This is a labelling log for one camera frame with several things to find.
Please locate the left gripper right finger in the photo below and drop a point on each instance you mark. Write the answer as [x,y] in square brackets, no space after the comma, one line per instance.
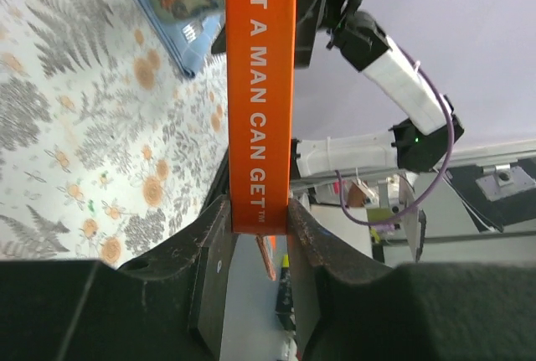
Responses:
[350,307]

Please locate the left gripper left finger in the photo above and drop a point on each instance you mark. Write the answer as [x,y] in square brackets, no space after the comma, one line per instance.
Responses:
[167,304]

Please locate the orange Gillette razor pack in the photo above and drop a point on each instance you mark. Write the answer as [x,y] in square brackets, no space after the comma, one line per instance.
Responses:
[260,37]

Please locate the silver fork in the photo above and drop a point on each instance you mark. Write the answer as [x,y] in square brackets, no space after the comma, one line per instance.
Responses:
[192,30]

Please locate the floral table mat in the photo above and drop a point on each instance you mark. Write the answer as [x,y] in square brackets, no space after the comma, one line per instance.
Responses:
[107,147]

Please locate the blue checked cloth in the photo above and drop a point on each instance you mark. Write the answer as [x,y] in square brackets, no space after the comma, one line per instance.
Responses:
[189,58]

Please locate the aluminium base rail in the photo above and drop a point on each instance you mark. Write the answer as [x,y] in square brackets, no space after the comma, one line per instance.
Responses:
[370,162]

